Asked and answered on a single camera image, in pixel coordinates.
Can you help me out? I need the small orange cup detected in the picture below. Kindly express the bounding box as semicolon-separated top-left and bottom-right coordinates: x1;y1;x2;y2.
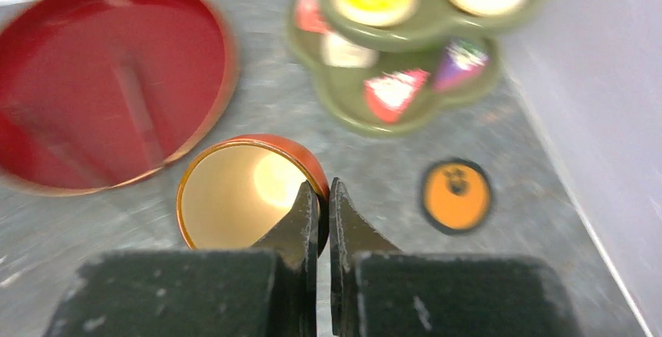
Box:
176;133;329;252

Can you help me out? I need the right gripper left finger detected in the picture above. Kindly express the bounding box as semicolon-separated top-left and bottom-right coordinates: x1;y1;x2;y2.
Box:
45;183;319;336

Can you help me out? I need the orange smiley coaster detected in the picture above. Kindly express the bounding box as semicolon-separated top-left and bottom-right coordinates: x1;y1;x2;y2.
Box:
418;158;495;236

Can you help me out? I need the pink roll cake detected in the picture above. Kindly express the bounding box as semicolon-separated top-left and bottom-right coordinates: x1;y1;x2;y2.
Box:
294;0;329;34

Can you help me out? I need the green three-tier stand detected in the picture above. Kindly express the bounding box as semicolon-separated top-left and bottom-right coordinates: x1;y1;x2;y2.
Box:
287;0;543;136

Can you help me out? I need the red round tray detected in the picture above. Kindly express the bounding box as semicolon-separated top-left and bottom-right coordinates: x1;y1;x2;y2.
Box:
1;0;240;196

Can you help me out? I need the purple triangle cake slice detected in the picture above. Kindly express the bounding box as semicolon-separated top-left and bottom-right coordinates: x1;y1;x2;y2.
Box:
433;37;489;91

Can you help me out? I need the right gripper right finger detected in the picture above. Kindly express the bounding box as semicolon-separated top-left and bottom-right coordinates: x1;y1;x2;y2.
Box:
329;179;582;336

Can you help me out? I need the pink strawberry cake slice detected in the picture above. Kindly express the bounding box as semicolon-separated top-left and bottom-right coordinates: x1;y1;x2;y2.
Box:
364;69;430;123

